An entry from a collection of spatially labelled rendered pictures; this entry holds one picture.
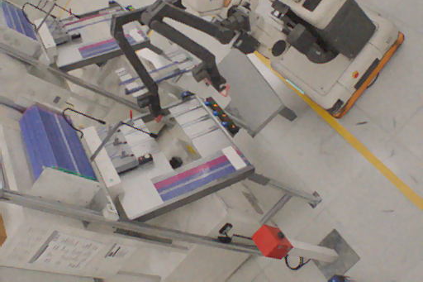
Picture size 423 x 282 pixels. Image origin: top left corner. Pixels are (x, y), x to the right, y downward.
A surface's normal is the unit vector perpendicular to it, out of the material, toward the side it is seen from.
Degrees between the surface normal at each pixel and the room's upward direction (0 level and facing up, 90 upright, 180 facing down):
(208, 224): 0
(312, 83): 0
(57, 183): 90
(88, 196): 90
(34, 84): 90
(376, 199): 0
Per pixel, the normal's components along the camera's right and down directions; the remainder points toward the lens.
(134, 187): -0.10, -0.75
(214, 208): -0.68, -0.32
